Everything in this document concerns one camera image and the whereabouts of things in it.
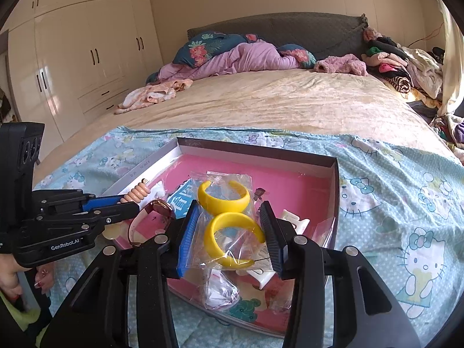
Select yellow bangle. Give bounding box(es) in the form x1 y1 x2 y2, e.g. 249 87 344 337
197 180 251 214
204 212 266 269

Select small floral pillow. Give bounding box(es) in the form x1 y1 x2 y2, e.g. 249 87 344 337
277 43 316 69

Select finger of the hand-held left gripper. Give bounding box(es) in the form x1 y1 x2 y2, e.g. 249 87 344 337
81 194 126 211
90 202 141 231

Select bed with beige sheet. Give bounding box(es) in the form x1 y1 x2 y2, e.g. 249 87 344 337
32 67 454 175

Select small clear plastic bag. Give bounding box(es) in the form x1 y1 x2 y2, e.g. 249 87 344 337
312 217 336 249

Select grey cardboard box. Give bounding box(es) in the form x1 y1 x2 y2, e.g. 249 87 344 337
101 137 340 339

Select white wardrobe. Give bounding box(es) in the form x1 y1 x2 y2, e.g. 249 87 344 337
7 0 164 142

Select person's left hand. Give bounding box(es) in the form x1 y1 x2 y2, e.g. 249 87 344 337
0 254 55 298

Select beige spiral hair tie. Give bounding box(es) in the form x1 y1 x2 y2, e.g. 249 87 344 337
121 178 151 205

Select cartoon printed blue blanket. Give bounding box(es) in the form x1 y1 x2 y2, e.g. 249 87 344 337
32 126 464 348

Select large floral pillow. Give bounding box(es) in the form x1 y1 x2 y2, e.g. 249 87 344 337
172 31 269 68

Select clear plastic zip bag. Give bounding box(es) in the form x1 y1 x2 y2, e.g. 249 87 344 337
203 268 243 310

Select purple duvet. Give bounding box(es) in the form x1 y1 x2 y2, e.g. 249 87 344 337
147 41 301 82

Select person's green sleeved left forearm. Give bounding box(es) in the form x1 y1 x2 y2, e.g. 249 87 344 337
0 290 40 334

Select pink patterned garment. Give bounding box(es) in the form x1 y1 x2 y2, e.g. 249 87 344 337
115 79 193 115

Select grey padded headboard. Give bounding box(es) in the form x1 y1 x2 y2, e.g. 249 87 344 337
186 12 368 64

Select cream curtain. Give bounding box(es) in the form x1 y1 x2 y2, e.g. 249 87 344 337
437 0 464 117

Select person's dark trouser leg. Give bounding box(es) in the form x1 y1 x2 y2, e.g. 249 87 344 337
22 293 53 338

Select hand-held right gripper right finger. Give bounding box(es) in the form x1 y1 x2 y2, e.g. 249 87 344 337
258 200 421 348

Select pile of clothes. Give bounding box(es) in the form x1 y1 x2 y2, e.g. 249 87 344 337
362 27 464 160

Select clear bag with bangles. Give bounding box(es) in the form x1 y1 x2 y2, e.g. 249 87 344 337
186 172 278 272

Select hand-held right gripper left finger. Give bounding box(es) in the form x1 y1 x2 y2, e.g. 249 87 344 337
40 200 201 348

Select red strap wristwatch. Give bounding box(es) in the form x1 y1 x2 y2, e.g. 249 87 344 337
127 199 178 249

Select pink book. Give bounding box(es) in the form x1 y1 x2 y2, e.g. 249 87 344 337
145 154 332 334

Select purple fuzzy garment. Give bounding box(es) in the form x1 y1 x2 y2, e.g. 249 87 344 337
313 54 368 77

